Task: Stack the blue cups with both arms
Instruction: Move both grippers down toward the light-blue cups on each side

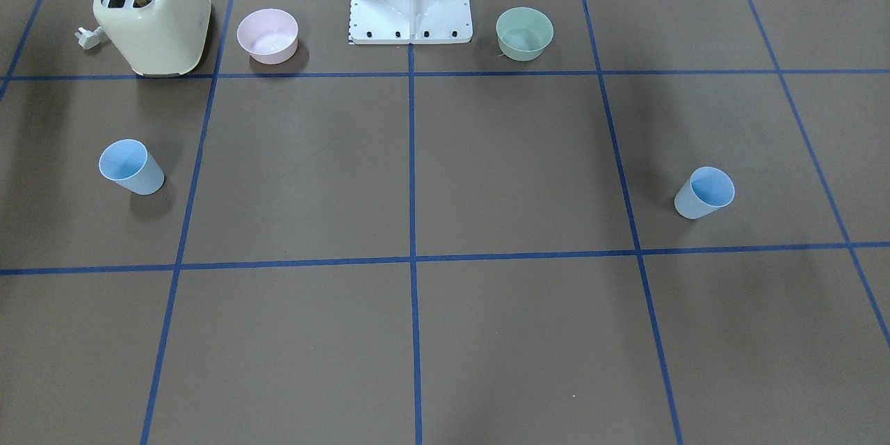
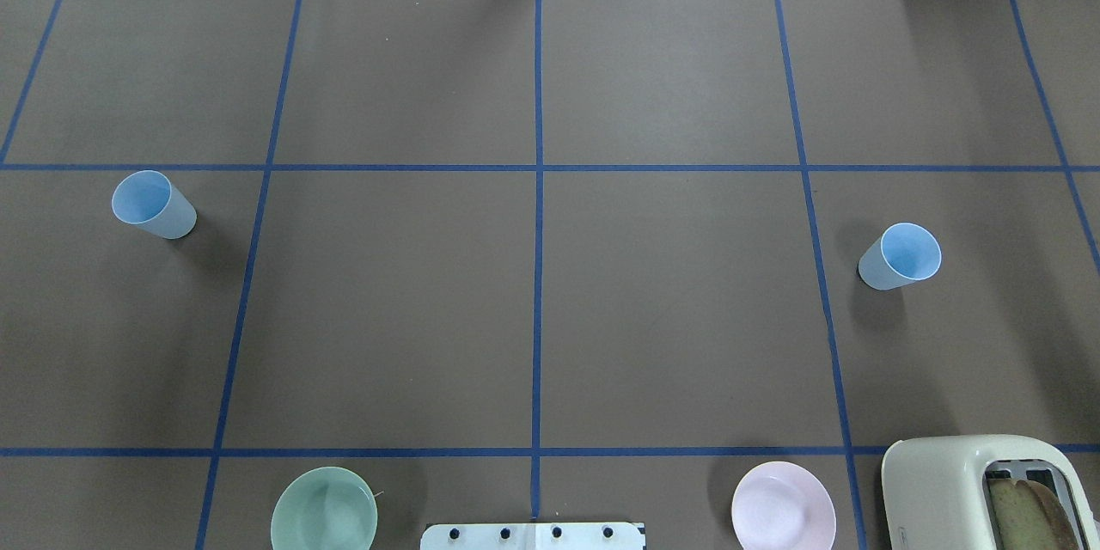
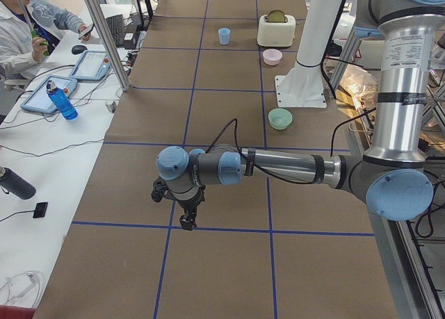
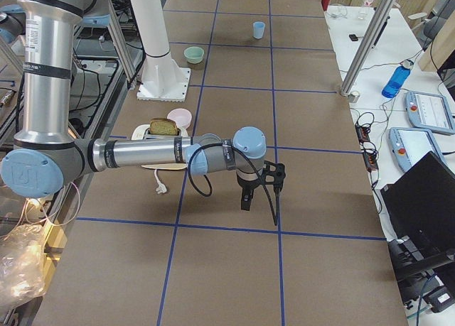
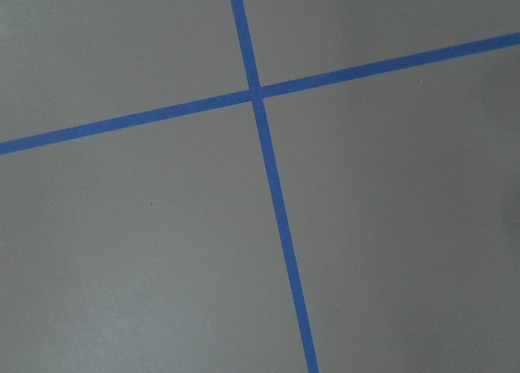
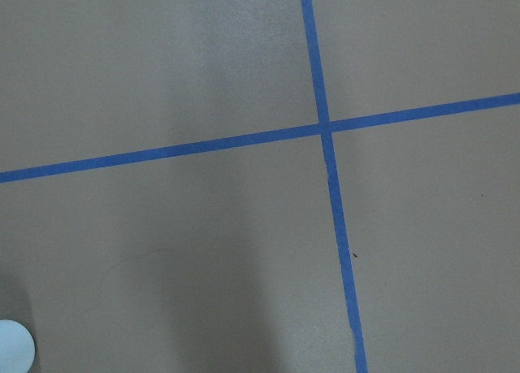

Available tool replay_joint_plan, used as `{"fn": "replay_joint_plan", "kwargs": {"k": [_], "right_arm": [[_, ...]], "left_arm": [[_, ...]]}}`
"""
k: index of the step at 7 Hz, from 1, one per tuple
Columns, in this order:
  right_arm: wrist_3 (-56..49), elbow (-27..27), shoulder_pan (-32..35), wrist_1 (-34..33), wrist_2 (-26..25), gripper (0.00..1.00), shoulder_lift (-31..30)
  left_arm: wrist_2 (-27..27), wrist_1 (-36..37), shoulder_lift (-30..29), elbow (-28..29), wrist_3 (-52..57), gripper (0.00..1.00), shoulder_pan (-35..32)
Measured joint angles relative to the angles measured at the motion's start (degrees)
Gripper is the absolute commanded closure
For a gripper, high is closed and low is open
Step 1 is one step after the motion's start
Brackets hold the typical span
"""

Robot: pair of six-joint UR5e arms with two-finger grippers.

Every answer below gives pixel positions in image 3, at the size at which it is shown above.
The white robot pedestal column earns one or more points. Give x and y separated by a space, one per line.
303 87

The black computer mouse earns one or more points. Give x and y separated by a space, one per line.
78 49

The black keyboard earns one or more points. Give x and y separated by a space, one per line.
115 25

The blue water bottle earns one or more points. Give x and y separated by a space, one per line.
61 101

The aluminium frame post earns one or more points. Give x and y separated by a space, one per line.
99 20

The teach pendant tablet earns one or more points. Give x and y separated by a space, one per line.
91 66
39 102

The black smartphone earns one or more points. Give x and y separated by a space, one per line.
86 31

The toast slice in toaster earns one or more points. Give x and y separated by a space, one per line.
276 16

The black thermos bottle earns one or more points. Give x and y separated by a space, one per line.
13 183

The pink bowl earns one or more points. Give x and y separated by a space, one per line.
272 57

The cream toaster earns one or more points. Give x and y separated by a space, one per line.
276 34

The small silver clamp block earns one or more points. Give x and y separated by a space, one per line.
111 106

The mint green bowl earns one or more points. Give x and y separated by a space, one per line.
280 118

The far teach pendant tablet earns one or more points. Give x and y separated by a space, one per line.
91 66

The near teach pendant tablet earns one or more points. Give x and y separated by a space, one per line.
39 102

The light blue plastic cup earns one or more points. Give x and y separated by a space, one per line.
224 35

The small black square device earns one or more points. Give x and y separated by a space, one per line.
40 210

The person in white coat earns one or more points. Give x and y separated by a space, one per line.
30 32

